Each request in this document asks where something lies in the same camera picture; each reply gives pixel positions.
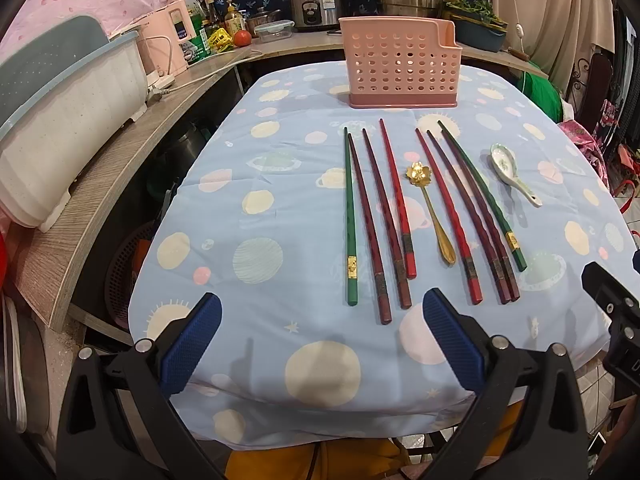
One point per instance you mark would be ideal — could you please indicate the dark planter with greens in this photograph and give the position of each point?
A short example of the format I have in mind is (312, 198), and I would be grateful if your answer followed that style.
(476, 24)

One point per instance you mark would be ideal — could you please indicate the green box package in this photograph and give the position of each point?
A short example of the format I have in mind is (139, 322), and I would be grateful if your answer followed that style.
(196, 48)

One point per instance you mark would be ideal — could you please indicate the pink floral cloth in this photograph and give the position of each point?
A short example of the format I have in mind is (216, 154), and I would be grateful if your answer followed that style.
(588, 146)

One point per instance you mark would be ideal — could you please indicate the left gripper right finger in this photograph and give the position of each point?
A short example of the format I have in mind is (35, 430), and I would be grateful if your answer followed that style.
(549, 437)

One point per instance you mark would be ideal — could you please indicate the silver rice cooker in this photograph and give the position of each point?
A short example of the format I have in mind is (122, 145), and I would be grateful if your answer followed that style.
(309, 15)

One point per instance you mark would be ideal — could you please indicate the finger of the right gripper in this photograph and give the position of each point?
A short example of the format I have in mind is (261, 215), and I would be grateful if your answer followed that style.
(611, 296)

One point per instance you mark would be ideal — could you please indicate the white ceramic soup spoon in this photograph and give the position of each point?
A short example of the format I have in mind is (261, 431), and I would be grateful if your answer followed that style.
(504, 163)

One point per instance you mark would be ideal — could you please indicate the yellow oil bottle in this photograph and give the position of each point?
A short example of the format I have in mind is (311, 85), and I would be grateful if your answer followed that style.
(233, 20)

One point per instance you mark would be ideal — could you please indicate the bright red chopstick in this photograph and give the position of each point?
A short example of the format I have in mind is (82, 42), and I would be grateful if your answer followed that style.
(405, 232)
(472, 280)

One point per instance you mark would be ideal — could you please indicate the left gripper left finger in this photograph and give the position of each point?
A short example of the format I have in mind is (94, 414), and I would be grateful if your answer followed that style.
(95, 440)

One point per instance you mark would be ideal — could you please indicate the beige curtain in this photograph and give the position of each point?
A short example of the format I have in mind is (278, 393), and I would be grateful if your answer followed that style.
(557, 33)

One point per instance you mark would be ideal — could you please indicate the pink perforated utensil basket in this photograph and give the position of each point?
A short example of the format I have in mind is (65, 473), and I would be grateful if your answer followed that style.
(398, 61)

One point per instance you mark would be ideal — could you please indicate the blue planet-print tablecloth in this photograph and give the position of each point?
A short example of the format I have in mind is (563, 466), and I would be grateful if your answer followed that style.
(312, 222)

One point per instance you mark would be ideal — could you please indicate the red tomato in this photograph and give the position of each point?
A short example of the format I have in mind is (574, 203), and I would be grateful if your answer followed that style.
(242, 38)

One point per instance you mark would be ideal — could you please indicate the green bag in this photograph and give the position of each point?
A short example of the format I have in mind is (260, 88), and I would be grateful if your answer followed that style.
(543, 94)

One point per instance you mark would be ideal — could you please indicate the green chopstick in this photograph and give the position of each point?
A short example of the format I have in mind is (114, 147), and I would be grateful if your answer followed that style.
(505, 227)
(351, 243)

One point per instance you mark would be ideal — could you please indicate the clear food storage container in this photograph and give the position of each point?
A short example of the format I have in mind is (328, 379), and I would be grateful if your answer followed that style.
(274, 31)

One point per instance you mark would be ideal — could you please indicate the pink electric kettle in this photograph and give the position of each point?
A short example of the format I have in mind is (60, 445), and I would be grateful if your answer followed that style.
(165, 32)

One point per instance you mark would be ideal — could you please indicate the gold flower spoon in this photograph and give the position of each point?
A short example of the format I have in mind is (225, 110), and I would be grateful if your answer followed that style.
(435, 219)

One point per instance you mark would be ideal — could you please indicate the white blue dish rack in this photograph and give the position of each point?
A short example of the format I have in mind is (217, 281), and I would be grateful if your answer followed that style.
(63, 96)

